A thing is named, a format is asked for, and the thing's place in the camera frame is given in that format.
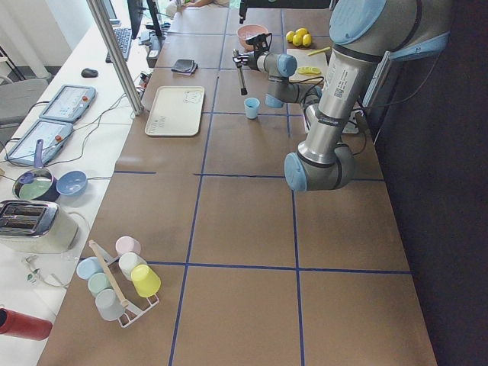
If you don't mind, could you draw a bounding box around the near teach pendant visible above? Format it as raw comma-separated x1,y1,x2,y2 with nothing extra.
7,119,73,168

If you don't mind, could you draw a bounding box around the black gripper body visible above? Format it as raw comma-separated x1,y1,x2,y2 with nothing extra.
241,52,260,70
239,0,251,15

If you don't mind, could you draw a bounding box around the black monitor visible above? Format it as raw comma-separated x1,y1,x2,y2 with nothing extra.
127,0,162,40

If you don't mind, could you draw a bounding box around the green cup on rack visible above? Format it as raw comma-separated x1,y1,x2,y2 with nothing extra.
88,272,111,297

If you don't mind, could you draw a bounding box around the teach pendant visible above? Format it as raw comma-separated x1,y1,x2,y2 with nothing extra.
40,85,97,124
7,119,73,168

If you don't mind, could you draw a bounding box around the grey cup on rack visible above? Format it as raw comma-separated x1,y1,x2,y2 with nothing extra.
95,288,125,321

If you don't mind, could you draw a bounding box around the pink cup on rack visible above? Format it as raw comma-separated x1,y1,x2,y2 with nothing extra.
115,236,142,256

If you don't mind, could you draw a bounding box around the light blue plastic cup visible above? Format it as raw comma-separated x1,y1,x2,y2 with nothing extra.
244,97,261,120

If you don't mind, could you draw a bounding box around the black computer mouse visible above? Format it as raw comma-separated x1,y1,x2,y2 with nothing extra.
81,68,98,79

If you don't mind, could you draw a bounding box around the cream steel toaster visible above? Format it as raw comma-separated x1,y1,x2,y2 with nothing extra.
1,200,79,254

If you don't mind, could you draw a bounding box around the far teach pendant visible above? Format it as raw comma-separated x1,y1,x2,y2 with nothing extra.
40,85,97,124

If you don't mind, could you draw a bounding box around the yellow cup on rack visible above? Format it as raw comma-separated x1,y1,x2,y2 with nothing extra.
130,264,162,298

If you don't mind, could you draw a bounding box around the white wire cup rack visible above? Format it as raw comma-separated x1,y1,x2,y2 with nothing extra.
88,239,160,328

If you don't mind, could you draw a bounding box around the grey folded cloth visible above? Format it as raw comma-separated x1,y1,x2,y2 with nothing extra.
171,59,198,75

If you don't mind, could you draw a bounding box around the steel muddler black tip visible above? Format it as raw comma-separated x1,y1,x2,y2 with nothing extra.
236,68,248,96

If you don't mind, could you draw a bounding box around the aluminium frame post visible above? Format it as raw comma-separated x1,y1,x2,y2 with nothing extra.
86,0,144,116

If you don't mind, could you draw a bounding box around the blue cup on rack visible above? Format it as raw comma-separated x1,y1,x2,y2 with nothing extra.
75,256,103,281

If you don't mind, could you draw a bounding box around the white cup on rack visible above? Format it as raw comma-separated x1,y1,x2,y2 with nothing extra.
118,252,147,281

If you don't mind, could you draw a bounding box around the cream bear tray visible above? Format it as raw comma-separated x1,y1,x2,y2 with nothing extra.
144,86,205,136

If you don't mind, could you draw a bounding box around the pink bowl of ice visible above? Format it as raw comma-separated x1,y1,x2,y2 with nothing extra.
236,24,268,51

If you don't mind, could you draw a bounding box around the lemon slices row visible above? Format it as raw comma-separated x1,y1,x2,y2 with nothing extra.
297,66,322,75

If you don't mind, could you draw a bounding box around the blue saucepan with handle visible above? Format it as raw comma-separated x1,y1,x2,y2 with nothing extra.
12,139,60,202

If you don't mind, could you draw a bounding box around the black keyboard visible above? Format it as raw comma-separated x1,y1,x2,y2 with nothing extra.
112,27,133,61

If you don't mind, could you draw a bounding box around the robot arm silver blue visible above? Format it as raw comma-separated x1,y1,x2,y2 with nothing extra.
233,1,454,191

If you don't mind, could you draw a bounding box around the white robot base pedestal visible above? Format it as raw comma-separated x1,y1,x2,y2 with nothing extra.
301,102,368,134

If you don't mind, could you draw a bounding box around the yellow plastic knife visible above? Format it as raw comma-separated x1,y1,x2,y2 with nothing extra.
307,47,331,56

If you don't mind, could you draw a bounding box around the whole lemon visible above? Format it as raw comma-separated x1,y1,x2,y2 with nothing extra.
302,34,313,47
292,34,303,47
286,31,295,43

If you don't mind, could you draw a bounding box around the red bottle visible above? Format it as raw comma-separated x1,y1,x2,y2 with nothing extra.
1,308,53,341

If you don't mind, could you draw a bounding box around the blue bowl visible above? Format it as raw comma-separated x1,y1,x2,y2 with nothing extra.
56,171,88,197

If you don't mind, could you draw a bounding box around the wooden cutting board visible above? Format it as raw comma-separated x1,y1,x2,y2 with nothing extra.
287,49,328,84

